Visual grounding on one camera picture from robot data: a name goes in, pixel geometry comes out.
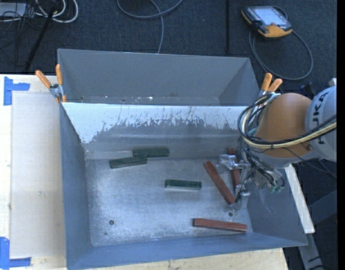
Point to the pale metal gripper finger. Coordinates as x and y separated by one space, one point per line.
228 162
239 200

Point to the red-brown flat block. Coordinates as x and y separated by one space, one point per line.
220 225
219 182

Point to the dark green flat block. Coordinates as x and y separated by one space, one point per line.
128 162
151 152
183 184

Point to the grey metal bin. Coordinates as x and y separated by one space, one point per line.
149 201

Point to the pale wood flat board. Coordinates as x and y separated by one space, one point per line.
34 164

